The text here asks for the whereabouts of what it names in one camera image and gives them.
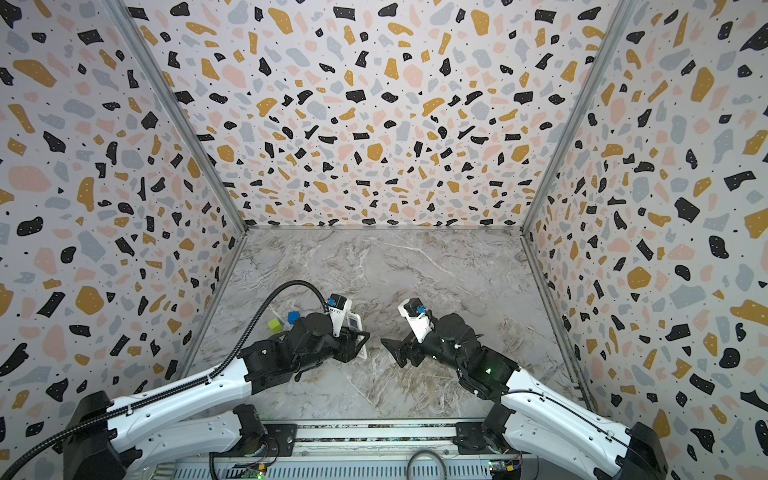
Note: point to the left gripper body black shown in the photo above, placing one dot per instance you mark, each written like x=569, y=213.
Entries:
x=346, y=343

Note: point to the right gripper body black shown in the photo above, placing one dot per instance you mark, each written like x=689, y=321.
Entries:
x=417, y=346

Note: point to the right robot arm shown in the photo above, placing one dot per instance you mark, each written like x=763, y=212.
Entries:
x=527, y=416

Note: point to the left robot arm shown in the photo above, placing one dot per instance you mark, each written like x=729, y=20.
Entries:
x=204, y=413

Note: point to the blue cube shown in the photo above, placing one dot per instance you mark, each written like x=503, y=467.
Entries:
x=293, y=317

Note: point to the green cube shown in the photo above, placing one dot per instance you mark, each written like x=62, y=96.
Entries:
x=275, y=325

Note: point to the perforated metal cover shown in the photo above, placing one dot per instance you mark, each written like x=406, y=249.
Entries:
x=421, y=469

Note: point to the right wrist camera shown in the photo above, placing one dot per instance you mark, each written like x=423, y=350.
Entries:
x=416, y=314

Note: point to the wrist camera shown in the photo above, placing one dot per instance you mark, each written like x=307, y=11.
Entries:
x=338, y=310
x=416, y=314

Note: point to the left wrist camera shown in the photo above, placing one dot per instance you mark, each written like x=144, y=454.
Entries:
x=338, y=310

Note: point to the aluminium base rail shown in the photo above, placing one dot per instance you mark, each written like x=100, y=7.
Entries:
x=379, y=440

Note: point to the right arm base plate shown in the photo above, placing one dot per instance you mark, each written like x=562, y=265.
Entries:
x=475, y=438

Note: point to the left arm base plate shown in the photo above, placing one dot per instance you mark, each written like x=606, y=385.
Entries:
x=276, y=440

